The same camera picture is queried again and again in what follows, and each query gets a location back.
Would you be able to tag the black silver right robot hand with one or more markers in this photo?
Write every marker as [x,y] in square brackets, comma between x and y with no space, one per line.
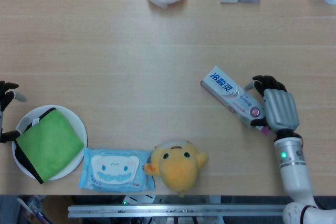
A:
[282,108]

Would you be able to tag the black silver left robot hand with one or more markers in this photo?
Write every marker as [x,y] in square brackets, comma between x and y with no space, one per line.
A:
[4,98]

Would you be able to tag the white pink toothpaste box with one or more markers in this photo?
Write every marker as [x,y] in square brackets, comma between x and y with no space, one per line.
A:
[223,85]

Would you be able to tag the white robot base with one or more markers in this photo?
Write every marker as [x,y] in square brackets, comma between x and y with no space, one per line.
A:
[139,199]

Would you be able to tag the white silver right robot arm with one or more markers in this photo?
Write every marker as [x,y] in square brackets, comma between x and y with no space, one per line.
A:
[294,171]

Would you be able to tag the green folded towel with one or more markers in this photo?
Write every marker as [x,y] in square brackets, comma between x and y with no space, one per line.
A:
[50,145]

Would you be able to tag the white plate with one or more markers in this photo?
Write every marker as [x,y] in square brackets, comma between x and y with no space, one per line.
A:
[76,125]

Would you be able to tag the yellow plush toy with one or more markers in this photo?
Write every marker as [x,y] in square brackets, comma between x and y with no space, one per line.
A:
[178,169]

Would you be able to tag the blue wet wipes pack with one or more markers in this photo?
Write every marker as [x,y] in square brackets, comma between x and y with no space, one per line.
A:
[115,169]

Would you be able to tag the aluminium profile rail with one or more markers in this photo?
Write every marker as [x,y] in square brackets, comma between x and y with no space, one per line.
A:
[183,210]

